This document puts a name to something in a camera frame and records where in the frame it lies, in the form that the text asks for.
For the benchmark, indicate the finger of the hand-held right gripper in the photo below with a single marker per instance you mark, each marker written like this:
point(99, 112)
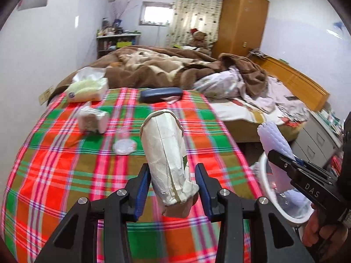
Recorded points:
point(279, 160)

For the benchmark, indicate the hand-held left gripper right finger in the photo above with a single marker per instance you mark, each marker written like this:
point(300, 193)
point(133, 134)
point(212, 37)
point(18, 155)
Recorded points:
point(204, 189)

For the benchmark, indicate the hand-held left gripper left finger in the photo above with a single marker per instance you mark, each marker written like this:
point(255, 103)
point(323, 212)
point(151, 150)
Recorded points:
point(142, 189)

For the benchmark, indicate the white foam fruit net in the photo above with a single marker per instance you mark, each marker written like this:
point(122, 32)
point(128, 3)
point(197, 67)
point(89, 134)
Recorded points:
point(274, 139)

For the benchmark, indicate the white paper bag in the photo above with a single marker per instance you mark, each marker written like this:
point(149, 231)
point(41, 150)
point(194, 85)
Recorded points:
point(164, 148)

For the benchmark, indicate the person's right hand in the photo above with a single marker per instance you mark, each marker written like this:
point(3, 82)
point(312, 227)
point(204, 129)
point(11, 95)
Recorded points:
point(311, 224)

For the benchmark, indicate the clear plastic bag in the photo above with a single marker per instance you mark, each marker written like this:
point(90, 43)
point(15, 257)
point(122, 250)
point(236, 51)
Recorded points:
point(256, 168)

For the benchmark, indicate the grey drawer cabinet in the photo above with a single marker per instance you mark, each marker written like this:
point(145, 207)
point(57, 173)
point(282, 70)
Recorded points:
point(309, 139)

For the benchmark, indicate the clear plastic cup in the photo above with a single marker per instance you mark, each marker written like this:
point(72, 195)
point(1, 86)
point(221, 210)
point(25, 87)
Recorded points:
point(124, 145)

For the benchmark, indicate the white printed bed sheet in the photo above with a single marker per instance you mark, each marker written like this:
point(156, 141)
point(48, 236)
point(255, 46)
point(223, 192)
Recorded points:
point(233, 109)

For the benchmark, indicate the small tissue pack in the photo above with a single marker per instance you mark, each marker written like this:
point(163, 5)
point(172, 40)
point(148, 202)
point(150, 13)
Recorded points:
point(93, 119)

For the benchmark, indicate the pink lens cloth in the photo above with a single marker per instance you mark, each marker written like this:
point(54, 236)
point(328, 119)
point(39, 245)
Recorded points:
point(171, 100)

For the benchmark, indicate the plaid tablecloth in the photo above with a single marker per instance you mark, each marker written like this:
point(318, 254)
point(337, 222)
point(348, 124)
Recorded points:
point(54, 156)

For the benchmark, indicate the white floral quilt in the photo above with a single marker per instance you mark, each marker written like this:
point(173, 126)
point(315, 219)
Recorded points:
point(219, 85)

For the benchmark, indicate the dark blue glasses case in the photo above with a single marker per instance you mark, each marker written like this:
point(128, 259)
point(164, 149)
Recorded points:
point(160, 93)

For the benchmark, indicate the soft tissue pack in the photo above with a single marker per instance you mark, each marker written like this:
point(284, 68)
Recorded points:
point(87, 90)

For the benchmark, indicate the brown fleece blanket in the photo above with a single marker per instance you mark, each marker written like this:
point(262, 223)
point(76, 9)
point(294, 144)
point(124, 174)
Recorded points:
point(153, 71)

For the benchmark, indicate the brown teddy bear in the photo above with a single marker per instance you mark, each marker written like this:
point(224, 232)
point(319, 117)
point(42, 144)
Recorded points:
point(198, 39)

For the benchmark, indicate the wooden wardrobe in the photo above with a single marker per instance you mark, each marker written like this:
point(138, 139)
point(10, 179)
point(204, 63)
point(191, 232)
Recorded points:
point(241, 19)

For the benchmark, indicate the grey shelf unit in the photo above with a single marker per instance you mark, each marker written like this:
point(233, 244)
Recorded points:
point(118, 39)

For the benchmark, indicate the row of bottles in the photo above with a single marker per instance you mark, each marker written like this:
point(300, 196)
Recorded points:
point(112, 30)

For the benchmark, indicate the patterned curtain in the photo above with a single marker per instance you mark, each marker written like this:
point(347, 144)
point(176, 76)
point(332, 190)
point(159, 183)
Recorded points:
point(192, 8)

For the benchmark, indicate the window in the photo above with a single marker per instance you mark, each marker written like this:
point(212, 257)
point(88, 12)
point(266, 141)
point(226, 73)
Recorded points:
point(156, 13)

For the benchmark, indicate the dried branches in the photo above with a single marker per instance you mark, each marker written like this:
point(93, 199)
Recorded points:
point(119, 9)

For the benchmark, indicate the wooden bed frame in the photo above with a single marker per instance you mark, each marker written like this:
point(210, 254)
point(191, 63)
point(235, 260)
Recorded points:
point(296, 79)

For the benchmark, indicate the beige wall socket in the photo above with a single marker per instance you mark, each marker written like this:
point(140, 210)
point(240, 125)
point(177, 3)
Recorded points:
point(46, 95)

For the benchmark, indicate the blue wall decoration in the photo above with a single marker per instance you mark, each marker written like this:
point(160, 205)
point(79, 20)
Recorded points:
point(340, 28)

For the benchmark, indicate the white wall switch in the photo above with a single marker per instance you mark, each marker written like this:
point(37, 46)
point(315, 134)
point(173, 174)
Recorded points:
point(77, 22)

